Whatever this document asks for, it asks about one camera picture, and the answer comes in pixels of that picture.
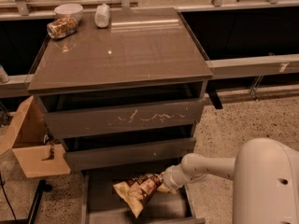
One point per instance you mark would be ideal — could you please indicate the white crumpled plastic bottle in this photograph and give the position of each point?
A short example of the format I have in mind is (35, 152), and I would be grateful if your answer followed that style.
(102, 16)

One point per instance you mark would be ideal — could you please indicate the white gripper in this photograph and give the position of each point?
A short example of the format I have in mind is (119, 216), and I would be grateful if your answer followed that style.
(169, 177)

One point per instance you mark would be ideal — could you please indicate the bottom grey drawer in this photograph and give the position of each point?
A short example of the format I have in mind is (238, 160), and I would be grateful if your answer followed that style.
(102, 205)

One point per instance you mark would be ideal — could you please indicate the brown chip bag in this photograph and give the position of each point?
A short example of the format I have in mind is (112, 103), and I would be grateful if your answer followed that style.
(138, 191)

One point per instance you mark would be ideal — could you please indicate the grey drawer cabinet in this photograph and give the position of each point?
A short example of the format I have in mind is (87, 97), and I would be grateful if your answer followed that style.
(140, 48)

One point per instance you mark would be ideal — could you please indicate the white bowl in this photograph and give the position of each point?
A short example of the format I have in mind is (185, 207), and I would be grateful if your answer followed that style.
(69, 10)

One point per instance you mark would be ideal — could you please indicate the middle grey drawer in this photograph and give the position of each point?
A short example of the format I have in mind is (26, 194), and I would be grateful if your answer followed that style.
(113, 149)

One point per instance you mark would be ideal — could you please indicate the lying patterned soda can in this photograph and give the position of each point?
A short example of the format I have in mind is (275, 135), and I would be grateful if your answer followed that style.
(62, 27)

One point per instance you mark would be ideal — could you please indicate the grey drawer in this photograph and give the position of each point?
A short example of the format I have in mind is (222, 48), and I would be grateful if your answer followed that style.
(116, 111)
(113, 149)
(102, 205)

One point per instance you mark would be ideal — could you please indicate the top grey drawer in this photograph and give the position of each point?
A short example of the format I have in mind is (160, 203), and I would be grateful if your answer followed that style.
(116, 111)

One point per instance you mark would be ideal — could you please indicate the black stand base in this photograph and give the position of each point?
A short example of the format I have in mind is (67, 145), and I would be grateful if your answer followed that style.
(42, 187)

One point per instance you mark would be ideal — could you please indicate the open cardboard box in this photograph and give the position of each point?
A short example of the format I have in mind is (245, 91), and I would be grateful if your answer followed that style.
(25, 138)

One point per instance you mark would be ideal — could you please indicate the metal railing frame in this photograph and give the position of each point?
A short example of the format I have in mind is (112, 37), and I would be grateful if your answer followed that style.
(29, 10)

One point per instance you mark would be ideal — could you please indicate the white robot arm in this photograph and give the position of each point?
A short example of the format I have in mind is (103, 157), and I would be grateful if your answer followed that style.
(265, 176)

